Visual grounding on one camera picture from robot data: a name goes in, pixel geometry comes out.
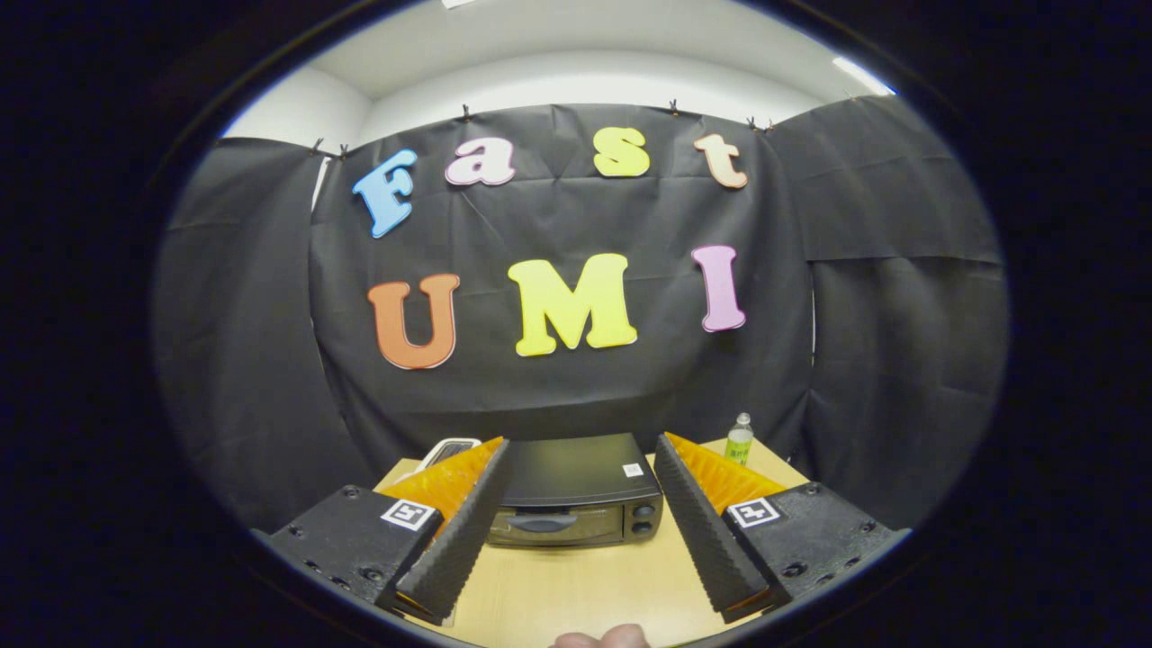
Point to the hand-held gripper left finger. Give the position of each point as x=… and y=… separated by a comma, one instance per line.
x=468, y=526

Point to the green label plastic bottle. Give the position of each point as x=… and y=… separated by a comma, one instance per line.
x=739, y=445

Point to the black backdrop cloth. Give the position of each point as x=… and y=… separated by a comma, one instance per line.
x=558, y=396

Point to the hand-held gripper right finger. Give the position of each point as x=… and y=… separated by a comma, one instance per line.
x=697, y=526

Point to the black toaster oven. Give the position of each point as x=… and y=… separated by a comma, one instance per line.
x=576, y=472

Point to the white bread toaster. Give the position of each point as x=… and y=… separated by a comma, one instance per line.
x=447, y=450

